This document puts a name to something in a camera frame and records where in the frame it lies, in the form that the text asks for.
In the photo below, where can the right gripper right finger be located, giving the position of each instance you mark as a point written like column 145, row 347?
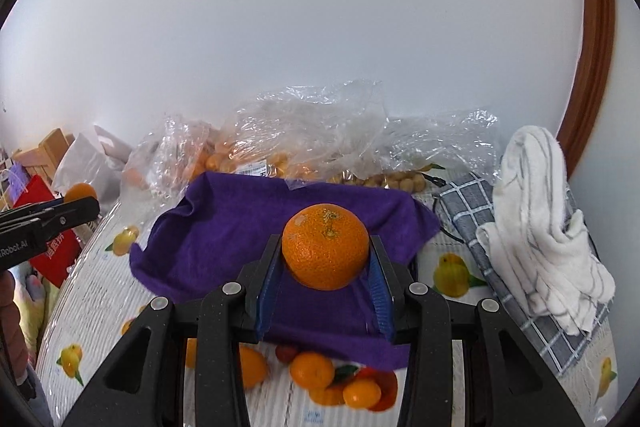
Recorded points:
column 387, row 282

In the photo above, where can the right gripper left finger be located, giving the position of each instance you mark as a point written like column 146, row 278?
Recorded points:
column 261, row 281

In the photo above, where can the large orange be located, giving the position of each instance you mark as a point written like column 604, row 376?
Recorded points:
column 325, row 247

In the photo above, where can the small orange kumquat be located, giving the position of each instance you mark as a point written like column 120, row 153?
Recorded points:
column 80, row 191

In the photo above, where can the person left hand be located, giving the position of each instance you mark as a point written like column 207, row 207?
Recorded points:
column 10, row 321

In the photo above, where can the purple towel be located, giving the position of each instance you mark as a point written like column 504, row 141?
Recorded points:
column 224, row 221

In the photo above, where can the wooden chair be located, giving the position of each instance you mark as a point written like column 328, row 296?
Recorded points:
column 43, row 159

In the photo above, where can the red cherry tomato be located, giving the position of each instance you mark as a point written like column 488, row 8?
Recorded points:
column 286, row 354

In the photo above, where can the orange on table left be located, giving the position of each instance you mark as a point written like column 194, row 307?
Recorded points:
column 254, row 367

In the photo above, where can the orange on table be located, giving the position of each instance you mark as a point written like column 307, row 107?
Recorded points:
column 362, row 394
column 254, row 367
column 312, row 371

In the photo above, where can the fruit print table cover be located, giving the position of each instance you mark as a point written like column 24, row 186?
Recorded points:
column 101, row 294

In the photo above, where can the white plastic bag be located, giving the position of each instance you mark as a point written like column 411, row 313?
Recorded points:
column 97, row 159

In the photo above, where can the orange on table middle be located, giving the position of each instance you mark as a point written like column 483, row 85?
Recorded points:
column 312, row 371

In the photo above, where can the grey checked cloth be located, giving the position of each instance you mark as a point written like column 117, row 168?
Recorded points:
column 559, row 340

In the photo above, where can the orange on table front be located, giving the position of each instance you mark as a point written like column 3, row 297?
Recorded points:
column 362, row 394

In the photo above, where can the clear plastic bag right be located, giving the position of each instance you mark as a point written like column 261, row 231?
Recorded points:
column 466, row 140

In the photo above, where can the clear plastic bag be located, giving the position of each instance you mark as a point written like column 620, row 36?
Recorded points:
column 309, row 133
column 163, row 162
column 466, row 140

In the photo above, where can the clear plastic bag left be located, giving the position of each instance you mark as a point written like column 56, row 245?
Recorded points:
column 163, row 162

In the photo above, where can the clear plastic bag middle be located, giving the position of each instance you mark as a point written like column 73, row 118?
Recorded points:
column 309, row 133

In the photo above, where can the white striped towel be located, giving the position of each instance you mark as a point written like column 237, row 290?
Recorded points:
column 530, row 202

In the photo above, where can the brown door frame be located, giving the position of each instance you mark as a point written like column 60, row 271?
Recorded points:
column 590, row 79

